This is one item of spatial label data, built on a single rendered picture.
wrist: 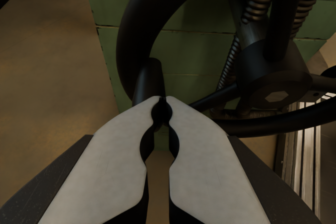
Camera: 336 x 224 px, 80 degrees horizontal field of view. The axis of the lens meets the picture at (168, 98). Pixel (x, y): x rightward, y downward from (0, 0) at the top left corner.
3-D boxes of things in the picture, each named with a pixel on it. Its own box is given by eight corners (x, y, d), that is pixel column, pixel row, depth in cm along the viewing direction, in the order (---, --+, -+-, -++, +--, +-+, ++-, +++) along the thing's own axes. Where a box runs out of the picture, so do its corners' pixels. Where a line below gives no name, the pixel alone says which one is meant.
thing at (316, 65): (284, 102, 51) (305, 84, 44) (271, 65, 58) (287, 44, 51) (316, 104, 52) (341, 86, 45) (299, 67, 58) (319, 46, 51)
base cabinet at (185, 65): (127, 151, 96) (90, 28, 36) (137, 59, 126) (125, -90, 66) (220, 153, 99) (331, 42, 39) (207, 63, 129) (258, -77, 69)
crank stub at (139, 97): (170, 124, 13) (162, 138, 15) (170, 56, 16) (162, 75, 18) (130, 120, 12) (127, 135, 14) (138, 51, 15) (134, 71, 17)
